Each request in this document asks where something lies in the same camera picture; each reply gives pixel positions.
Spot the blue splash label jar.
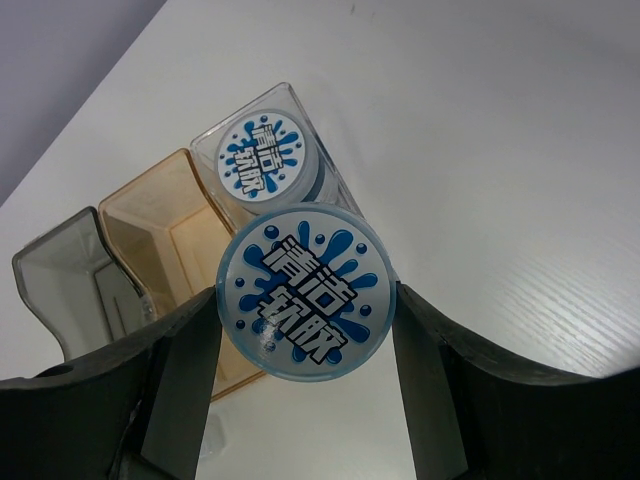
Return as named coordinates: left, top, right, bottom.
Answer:
left=215, top=109, right=324, bottom=214

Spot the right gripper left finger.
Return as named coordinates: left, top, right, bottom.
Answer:
left=1, top=288, right=222, bottom=479

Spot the grey plastic bin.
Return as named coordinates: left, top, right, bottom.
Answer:
left=12, top=206, right=157, bottom=361

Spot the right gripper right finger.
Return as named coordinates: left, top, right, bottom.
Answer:
left=392, top=283, right=639, bottom=479

